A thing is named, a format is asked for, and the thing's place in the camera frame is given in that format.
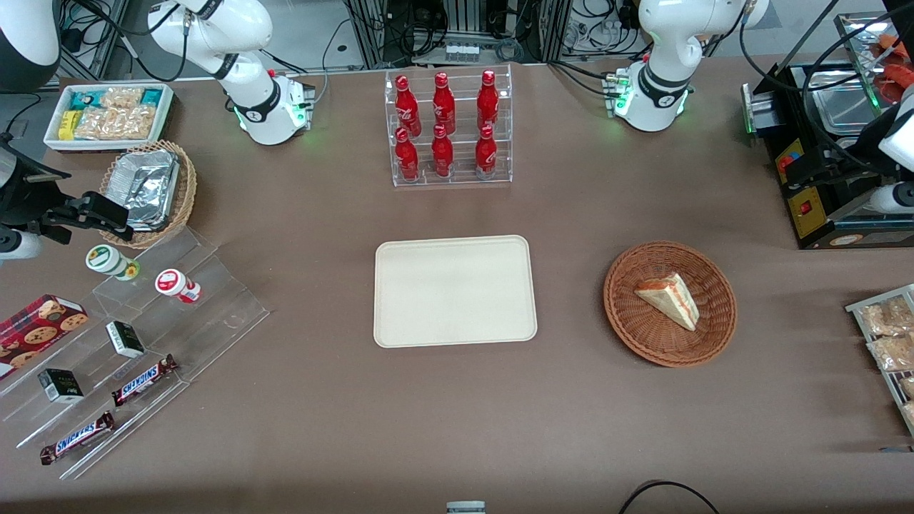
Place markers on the triangular sandwich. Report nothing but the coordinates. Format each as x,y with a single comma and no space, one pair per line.
671,300

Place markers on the red sausage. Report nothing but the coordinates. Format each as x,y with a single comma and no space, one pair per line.
898,82
887,46

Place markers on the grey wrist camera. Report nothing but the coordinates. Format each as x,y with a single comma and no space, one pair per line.
892,200
20,245

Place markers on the aluminium foil container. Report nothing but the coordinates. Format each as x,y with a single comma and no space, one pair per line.
146,185

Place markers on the black hot food display case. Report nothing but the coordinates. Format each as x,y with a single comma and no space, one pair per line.
814,225

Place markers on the yellow snack packet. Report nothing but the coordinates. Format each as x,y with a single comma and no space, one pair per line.
68,126

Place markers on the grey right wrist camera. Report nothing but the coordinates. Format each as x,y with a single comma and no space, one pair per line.
20,245

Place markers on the red aluminium cola bottle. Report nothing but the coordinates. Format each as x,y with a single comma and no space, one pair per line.
442,155
486,155
443,107
407,158
407,107
488,103

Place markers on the dark brown wicker basket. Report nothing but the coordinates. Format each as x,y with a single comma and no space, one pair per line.
643,335

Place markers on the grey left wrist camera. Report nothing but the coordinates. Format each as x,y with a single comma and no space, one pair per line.
892,200

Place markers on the tray of wrapped pastries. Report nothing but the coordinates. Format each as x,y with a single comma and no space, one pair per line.
857,308

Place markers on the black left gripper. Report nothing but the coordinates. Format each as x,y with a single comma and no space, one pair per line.
859,154

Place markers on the teal snack packet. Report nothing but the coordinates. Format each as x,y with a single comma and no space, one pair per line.
86,98
151,96

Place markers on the red lidded yogurt cup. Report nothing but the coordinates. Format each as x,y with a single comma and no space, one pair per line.
173,283

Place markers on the brown Snickers bar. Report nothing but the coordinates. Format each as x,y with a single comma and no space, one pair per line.
143,381
77,438

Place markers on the small black carton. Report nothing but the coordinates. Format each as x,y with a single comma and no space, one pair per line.
61,386
126,340

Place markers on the clear acrylic stepped display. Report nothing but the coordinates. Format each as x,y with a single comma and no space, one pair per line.
214,314

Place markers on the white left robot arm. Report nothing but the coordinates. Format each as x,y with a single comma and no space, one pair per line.
657,78

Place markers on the stainless steel pan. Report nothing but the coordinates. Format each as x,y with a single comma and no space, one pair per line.
850,114

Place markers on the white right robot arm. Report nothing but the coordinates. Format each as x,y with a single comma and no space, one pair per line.
250,107

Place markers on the red tartan cookie box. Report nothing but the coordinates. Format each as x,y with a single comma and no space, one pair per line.
36,332

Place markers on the aluminium frame equipment rack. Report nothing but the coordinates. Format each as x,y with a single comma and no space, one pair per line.
400,28

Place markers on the tan wicker basket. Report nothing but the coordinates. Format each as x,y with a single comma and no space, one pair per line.
186,193

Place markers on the clear bag of fried snacks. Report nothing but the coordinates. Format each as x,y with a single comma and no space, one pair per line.
892,353
908,412
885,318
907,386

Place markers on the clear acrylic bottle rack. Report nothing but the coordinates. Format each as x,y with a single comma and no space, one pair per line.
461,114

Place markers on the small grey device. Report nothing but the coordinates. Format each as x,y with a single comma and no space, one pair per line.
465,507

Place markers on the green lidded yogurt cup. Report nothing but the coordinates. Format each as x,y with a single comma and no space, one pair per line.
107,259

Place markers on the white rectangular snack box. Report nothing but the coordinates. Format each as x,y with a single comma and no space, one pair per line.
51,139

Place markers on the clear bag of crackers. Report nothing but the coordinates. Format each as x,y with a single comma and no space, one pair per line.
123,96
114,123

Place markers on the beige plastic serving tray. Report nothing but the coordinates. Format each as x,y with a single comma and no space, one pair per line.
414,321

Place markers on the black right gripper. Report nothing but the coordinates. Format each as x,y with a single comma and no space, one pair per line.
27,200

